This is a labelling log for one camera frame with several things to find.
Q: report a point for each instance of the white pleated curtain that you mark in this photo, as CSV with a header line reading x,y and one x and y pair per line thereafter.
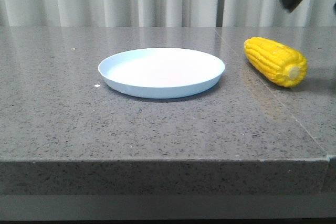
x,y
165,13

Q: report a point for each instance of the yellow corn cob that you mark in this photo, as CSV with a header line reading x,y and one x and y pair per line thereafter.
x,y
280,64

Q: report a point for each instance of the light blue round plate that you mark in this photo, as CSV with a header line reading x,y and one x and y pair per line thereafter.
x,y
161,73

